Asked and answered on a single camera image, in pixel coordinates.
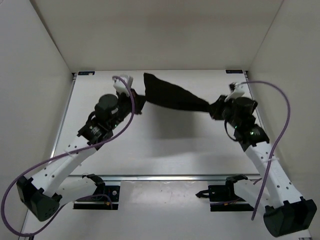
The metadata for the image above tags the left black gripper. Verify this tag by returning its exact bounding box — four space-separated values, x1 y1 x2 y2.
112 84 150 124

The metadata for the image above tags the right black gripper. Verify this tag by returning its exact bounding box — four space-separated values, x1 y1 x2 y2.
206 95 240 128

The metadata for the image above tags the black skirt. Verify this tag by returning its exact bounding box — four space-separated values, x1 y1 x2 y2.
143 72 210 113

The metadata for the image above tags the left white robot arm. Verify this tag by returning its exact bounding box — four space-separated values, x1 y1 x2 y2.
16 89 146 222

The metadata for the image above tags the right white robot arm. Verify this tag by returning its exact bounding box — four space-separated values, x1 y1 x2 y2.
209 95 317 238

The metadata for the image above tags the right blue corner label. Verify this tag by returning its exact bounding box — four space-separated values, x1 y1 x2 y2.
225 69 243 74

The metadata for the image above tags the blue corner label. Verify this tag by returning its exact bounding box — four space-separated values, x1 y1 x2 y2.
225 69 243 74
77 71 95 76

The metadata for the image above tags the left blue corner label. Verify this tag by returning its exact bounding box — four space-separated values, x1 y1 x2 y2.
77 71 95 76

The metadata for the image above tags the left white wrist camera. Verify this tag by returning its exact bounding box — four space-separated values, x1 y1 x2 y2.
112 75 134 96

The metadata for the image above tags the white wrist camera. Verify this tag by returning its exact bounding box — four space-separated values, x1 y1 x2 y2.
112 75 134 96
224 82 245 102

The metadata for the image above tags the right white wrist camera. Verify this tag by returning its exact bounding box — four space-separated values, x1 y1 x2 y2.
224 82 245 102

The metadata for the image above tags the right aluminium side rail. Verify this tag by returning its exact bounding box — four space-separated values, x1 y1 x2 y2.
244 70 264 128

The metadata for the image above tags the aluminium side rail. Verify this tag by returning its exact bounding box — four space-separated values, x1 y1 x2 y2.
244 70 264 128
50 72 78 158

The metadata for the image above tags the left aluminium side rail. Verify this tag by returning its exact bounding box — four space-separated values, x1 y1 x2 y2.
50 72 78 158

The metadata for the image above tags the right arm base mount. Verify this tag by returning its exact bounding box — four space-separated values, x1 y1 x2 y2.
195 174 254 212

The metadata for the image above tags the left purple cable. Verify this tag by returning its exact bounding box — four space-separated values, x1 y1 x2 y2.
0 75 137 237

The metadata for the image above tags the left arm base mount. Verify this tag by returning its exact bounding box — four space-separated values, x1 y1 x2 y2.
73 174 121 210

